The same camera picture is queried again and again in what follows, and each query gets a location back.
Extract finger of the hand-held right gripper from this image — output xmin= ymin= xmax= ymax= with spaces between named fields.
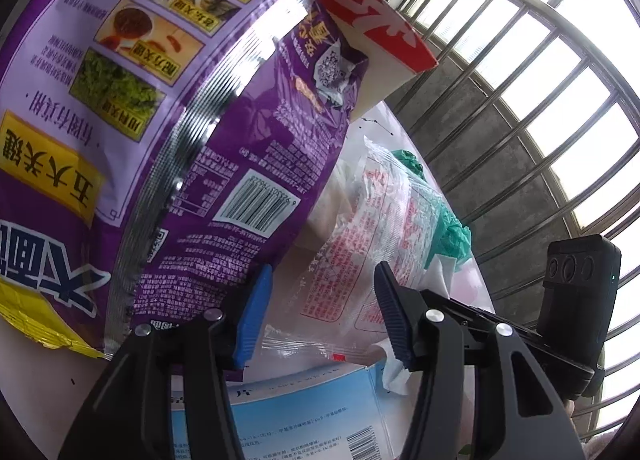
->
xmin=440 ymin=296 xmax=598 ymax=391

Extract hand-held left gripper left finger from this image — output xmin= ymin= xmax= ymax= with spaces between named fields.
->
xmin=57 ymin=264 xmax=275 ymax=460

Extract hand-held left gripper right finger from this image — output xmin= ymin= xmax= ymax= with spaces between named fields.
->
xmin=374 ymin=260 xmax=588 ymax=460

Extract white tissue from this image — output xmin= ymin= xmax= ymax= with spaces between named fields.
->
xmin=377 ymin=255 xmax=468 ymax=396

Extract clear red-print plastic wrapper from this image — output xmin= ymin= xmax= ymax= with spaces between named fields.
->
xmin=260 ymin=135 xmax=451 ymax=371

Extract green plastic bag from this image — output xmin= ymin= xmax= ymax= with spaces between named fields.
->
xmin=390 ymin=149 xmax=473 ymax=271

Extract blue and white box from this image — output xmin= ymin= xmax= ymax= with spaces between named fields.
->
xmin=167 ymin=365 xmax=426 ymax=460

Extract purple noodle packet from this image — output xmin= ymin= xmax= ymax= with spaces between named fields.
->
xmin=0 ymin=0 xmax=371 ymax=361

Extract red and white carton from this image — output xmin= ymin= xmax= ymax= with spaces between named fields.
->
xmin=267 ymin=0 xmax=441 ymax=123

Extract metal balcony railing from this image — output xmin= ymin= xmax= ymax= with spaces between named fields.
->
xmin=345 ymin=0 xmax=640 ymax=446

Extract pink balloon-print tablecloth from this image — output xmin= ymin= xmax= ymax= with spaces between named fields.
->
xmin=0 ymin=100 xmax=496 ymax=460

